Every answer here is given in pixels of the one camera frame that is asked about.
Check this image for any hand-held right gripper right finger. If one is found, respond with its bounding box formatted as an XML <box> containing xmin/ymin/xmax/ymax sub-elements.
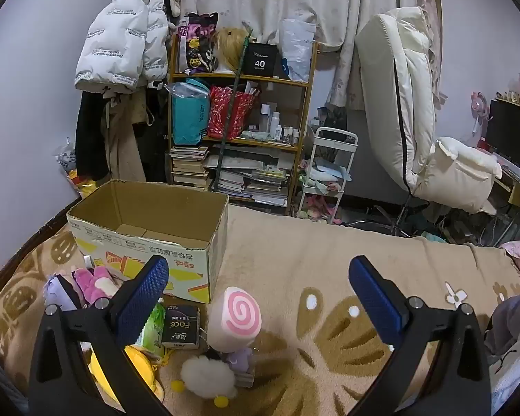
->
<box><xmin>348</xmin><ymin>255</ymin><xmax>491</xmax><ymax>416</ymax></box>

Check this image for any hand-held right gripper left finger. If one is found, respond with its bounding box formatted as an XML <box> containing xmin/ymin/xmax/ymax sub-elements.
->
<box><xmin>28</xmin><ymin>255</ymin><xmax>171</xmax><ymax>416</ymax></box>

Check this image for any yellow plush toy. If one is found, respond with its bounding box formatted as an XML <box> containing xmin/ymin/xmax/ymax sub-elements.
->
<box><xmin>89</xmin><ymin>344</ymin><xmax>165</xmax><ymax>404</ymax></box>

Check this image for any lavender haired plush doll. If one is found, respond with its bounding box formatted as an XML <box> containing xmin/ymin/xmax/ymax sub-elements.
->
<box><xmin>42</xmin><ymin>271</ymin><xmax>87</xmax><ymax>313</ymax></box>

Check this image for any printed cardboard box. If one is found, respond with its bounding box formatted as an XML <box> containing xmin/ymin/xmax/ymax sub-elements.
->
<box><xmin>66</xmin><ymin>180</ymin><xmax>229</xmax><ymax>305</ymax></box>

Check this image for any pink swirl plush roll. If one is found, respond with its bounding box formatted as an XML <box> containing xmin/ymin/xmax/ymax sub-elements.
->
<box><xmin>208</xmin><ymin>286</ymin><xmax>262</xmax><ymax>352</ymax></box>

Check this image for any white fluffy plush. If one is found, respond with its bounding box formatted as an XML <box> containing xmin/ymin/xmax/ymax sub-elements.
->
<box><xmin>170</xmin><ymin>354</ymin><xmax>239</xmax><ymax>409</ymax></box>

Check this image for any black tissue packet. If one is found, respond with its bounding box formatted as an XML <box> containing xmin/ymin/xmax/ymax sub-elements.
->
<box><xmin>161</xmin><ymin>304</ymin><xmax>201</xmax><ymax>349</ymax></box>

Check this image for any pink plush toy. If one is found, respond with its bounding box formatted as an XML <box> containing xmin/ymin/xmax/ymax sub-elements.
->
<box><xmin>71</xmin><ymin>266</ymin><xmax>122</xmax><ymax>308</ymax></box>

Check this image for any small lavender plush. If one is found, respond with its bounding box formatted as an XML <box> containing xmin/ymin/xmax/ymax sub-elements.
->
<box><xmin>225</xmin><ymin>347</ymin><xmax>256</xmax><ymax>388</ymax></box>

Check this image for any plastic bag of plush toys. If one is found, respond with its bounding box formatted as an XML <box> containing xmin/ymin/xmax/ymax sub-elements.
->
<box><xmin>56</xmin><ymin>139</ymin><xmax>109</xmax><ymax>200</ymax></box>

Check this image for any grey cloth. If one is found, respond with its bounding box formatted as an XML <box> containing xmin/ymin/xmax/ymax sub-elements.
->
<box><xmin>485</xmin><ymin>289</ymin><xmax>520</xmax><ymax>356</ymax></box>

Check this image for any stack of books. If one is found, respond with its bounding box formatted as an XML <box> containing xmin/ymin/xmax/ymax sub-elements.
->
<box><xmin>170</xmin><ymin>145</ymin><xmax>213</xmax><ymax>191</ymax></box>

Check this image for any black hanging coat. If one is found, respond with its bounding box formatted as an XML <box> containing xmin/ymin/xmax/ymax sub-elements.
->
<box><xmin>75</xmin><ymin>89</ymin><xmax>113</xmax><ymax>183</ymax></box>

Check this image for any beige hanging coat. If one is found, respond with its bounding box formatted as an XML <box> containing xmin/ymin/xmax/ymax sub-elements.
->
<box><xmin>102</xmin><ymin>93</ymin><xmax>148</xmax><ymax>183</ymax></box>

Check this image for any dark hanging garment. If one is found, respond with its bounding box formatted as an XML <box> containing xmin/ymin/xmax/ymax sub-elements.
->
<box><xmin>141</xmin><ymin>80</ymin><xmax>174</xmax><ymax>183</ymax></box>

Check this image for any pile of magazines and papers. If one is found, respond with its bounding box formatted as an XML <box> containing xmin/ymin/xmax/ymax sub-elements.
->
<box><xmin>206</xmin><ymin>145</ymin><xmax>293</xmax><ymax>207</ymax></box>

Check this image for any white trolley cart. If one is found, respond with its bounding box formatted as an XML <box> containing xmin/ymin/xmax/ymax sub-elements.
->
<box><xmin>295</xmin><ymin>127</ymin><xmax>358</xmax><ymax>226</ymax></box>

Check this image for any black printed bag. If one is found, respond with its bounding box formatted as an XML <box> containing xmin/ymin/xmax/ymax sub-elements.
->
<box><xmin>315</xmin><ymin>105</ymin><xmax>348</xmax><ymax>130</ymax></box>

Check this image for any teal bag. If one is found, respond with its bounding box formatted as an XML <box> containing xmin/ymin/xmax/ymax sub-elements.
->
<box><xmin>170</xmin><ymin>79</ymin><xmax>212</xmax><ymax>146</ymax></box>

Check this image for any row of cosmetic bottles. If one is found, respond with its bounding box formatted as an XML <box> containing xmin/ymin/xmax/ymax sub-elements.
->
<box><xmin>258</xmin><ymin>103</ymin><xmax>302</xmax><ymax>144</ymax></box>

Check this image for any red patterned bag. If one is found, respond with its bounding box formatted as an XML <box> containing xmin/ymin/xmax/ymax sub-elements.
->
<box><xmin>207</xmin><ymin>86</ymin><xmax>257</xmax><ymax>141</ymax></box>

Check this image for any green stick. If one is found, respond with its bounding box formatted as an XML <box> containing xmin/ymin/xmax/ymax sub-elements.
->
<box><xmin>211</xmin><ymin>26</ymin><xmax>254</xmax><ymax>192</ymax></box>

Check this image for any clear zip bag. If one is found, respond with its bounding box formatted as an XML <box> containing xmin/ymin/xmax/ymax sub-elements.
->
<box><xmin>164</xmin><ymin>80</ymin><xmax>211</xmax><ymax>100</ymax></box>

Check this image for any pink desk fan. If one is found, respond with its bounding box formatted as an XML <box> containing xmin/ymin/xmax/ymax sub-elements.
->
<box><xmin>470</xmin><ymin>91</ymin><xmax>490</xmax><ymax>135</ymax></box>

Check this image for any black monitor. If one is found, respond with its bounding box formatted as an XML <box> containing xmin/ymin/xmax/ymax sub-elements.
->
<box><xmin>487</xmin><ymin>97</ymin><xmax>520</xmax><ymax>170</ymax></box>

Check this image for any cream folded mattress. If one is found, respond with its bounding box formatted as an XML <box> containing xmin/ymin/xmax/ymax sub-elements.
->
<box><xmin>354</xmin><ymin>6</ymin><xmax>503</xmax><ymax>239</ymax></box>

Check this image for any wooden shelf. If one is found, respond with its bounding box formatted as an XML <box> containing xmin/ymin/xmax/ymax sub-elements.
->
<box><xmin>167</xmin><ymin>35</ymin><xmax>319</xmax><ymax>217</ymax></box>

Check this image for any white puffer jacket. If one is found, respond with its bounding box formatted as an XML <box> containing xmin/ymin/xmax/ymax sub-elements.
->
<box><xmin>75</xmin><ymin>0</ymin><xmax>171</xmax><ymax>94</ymax></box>

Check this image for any cartoon printed bag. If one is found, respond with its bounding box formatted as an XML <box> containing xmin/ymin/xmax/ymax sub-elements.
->
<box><xmin>176</xmin><ymin>12</ymin><xmax>219</xmax><ymax>74</ymax></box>

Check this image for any clear plastic bag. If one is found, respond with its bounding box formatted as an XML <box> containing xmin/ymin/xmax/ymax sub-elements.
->
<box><xmin>279</xmin><ymin>18</ymin><xmax>317</xmax><ymax>83</ymax></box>

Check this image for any black box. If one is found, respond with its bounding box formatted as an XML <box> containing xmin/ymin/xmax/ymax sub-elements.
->
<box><xmin>242</xmin><ymin>42</ymin><xmax>282</xmax><ymax>78</ymax></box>

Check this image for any blonde wig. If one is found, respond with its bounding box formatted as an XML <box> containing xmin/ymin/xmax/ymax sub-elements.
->
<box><xmin>211</xmin><ymin>27</ymin><xmax>248</xmax><ymax>73</ymax></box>

